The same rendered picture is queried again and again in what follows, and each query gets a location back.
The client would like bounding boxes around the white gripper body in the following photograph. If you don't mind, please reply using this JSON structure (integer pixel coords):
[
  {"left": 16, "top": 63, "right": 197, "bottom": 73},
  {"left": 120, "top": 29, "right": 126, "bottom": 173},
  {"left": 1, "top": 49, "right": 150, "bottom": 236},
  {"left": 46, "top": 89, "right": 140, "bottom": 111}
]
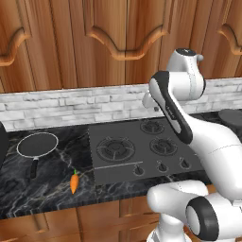
[{"left": 141, "top": 90, "right": 162, "bottom": 113}]

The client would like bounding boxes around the orange carrot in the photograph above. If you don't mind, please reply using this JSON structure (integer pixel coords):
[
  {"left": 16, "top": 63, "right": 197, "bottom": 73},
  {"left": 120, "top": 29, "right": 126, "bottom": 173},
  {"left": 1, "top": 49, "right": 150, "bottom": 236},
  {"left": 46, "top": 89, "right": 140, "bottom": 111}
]
[{"left": 69, "top": 169, "right": 79, "bottom": 195}]

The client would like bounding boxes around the wooden upper cupboard door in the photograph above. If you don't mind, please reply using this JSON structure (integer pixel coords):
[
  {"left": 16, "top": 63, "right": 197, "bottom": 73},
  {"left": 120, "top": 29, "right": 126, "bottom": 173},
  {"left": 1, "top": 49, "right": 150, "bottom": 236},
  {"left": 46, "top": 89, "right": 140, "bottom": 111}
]
[
  {"left": 188, "top": 0, "right": 242, "bottom": 80},
  {"left": 48, "top": 0, "right": 128, "bottom": 90},
  {"left": 125, "top": 0, "right": 202, "bottom": 85},
  {"left": 0, "top": 0, "right": 62, "bottom": 95}
]

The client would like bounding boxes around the wooden cupboard door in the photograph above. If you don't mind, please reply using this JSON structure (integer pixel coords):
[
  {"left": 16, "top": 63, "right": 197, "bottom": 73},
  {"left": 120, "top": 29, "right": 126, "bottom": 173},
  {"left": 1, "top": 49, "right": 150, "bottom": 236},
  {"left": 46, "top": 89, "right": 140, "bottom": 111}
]
[
  {"left": 77, "top": 194, "right": 163, "bottom": 242},
  {"left": 125, "top": 0, "right": 202, "bottom": 85},
  {"left": 0, "top": 0, "right": 62, "bottom": 95},
  {"left": 48, "top": 0, "right": 128, "bottom": 90},
  {"left": 188, "top": 0, "right": 242, "bottom": 80},
  {"left": 0, "top": 207, "right": 80, "bottom": 242}
]

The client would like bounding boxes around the black hob knob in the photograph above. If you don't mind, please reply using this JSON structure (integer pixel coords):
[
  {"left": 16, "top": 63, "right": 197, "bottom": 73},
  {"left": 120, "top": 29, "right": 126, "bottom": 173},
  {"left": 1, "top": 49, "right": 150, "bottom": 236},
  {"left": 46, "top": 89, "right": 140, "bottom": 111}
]
[
  {"left": 132, "top": 164, "right": 145, "bottom": 177},
  {"left": 179, "top": 157, "right": 192, "bottom": 170},
  {"left": 156, "top": 160, "right": 169, "bottom": 173}
]

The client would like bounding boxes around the dark grey hob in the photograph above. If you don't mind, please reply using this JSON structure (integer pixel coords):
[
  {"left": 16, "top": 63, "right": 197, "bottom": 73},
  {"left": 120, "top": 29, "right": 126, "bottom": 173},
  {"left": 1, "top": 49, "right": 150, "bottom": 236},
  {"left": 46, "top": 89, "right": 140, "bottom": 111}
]
[{"left": 87, "top": 116, "right": 210, "bottom": 187}]

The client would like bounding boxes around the dark grey pan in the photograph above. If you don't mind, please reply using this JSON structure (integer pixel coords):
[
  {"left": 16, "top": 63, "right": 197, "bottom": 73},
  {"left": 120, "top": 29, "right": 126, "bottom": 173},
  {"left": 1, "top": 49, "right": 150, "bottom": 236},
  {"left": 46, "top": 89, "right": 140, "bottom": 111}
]
[{"left": 218, "top": 108, "right": 242, "bottom": 134}]

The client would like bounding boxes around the black pan with silver rim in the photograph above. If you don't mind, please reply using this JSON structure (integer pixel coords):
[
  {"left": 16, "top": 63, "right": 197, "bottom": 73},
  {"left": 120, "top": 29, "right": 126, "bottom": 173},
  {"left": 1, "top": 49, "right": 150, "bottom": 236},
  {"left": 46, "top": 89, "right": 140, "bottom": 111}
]
[{"left": 16, "top": 131, "right": 60, "bottom": 181}]

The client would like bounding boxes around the wooden lower cupboard door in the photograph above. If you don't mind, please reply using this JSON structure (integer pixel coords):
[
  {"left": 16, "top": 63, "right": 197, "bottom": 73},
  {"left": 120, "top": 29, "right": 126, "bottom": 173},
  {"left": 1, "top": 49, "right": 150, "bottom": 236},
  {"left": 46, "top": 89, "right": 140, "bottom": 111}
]
[
  {"left": 77, "top": 194, "right": 163, "bottom": 242},
  {"left": 0, "top": 207, "right": 80, "bottom": 242}
]

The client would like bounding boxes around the black rounded object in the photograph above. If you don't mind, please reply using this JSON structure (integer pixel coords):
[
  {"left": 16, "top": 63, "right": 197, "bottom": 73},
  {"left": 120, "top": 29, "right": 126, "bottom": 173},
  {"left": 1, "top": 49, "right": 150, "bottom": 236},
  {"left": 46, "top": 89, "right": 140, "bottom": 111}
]
[{"left": 0, "top": 122, "right": 10, "bottom": 168}]

